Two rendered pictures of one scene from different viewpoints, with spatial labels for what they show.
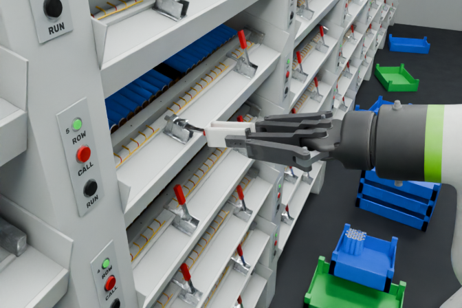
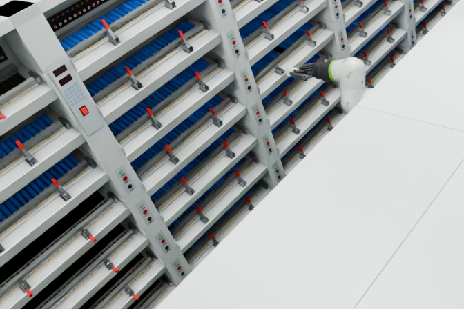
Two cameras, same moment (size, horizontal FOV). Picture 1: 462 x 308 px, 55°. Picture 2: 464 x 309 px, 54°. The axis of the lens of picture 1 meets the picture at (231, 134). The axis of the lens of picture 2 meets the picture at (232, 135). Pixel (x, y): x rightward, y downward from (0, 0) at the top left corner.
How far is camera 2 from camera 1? 1.62 m
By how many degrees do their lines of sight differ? 28
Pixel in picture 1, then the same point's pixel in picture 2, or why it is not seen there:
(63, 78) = (240, 64)
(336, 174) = not seen: hidden behind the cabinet
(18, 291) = (235, 110)
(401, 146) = (324, 72)
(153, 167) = (269, 83)
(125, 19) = (256, 43)
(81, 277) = (249, 109)
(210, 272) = (306, 124)
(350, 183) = not seen: hidden behind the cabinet
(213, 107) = (294, 61)
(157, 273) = (276, 116)
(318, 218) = not seen: hidden behind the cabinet
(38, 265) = (239, 105)
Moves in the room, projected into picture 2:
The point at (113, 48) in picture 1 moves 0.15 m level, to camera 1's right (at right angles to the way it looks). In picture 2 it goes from (252, 54) to (283, 50)
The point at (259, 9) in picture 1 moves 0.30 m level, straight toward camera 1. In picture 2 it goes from (322, 14) to (305, 44)
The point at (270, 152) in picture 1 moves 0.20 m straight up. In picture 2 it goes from (297, 76) to (287, 37)
